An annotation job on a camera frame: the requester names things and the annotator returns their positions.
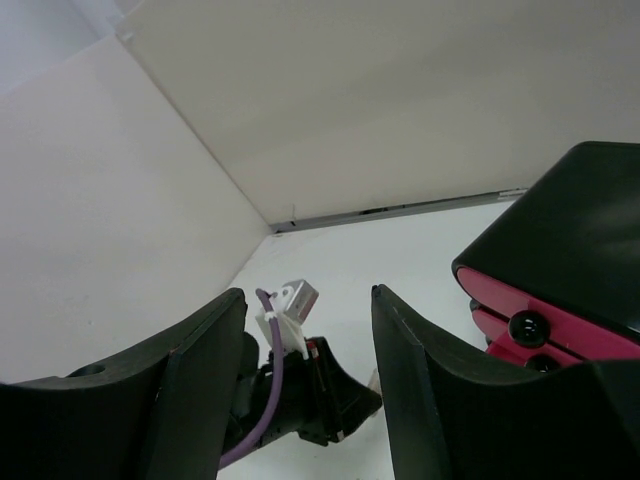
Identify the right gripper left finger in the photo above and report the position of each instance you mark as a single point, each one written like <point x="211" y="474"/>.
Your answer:
<point x="157" y="410"/>

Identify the black drawer organizer box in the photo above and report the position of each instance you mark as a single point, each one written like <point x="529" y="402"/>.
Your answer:
<point x="572" y="240"/>

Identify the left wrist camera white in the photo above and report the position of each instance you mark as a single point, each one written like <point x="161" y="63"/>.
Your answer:
<point x="290" y="306"/>

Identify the pink drawer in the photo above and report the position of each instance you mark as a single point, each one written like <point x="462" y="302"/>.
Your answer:
<point x="567" y="330"/>
<point x="494" y="328"/>
<point x="543" y="359"/>

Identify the aluminium rail back edge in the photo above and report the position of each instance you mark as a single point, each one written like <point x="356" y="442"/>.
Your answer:
<point x="381" y="213"/>

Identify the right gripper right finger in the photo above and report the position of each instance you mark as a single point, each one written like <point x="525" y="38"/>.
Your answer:
<point x="455" y="412"/>

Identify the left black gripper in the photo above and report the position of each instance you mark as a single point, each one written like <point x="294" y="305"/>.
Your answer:
<point x="319" y="401"/>

